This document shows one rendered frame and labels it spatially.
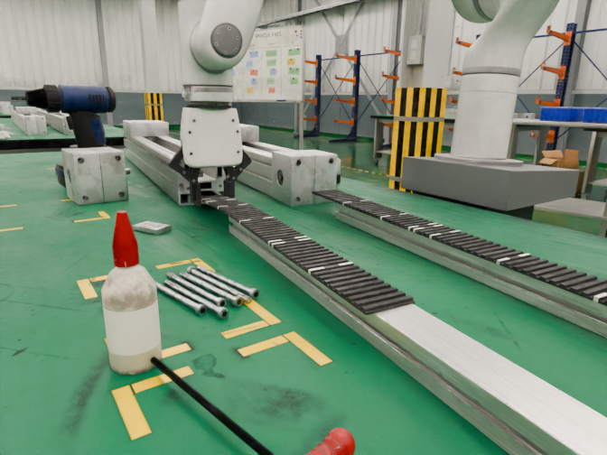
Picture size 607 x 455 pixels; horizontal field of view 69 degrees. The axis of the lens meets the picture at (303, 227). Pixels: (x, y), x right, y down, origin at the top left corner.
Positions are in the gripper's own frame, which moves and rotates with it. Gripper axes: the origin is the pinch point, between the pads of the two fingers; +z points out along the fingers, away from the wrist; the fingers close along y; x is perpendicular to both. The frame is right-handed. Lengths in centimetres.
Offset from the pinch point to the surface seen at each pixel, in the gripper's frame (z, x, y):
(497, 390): 0, -62, -1
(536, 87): -47, 447, 716
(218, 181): -1.3, 5.3, 2.7
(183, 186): -0.7, 5.3, -3.9
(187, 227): 3.0, -9.4, -7.0
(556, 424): 0, -66, -1
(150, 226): 2.2, -9.4, -12.5
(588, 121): -7, 100, 287
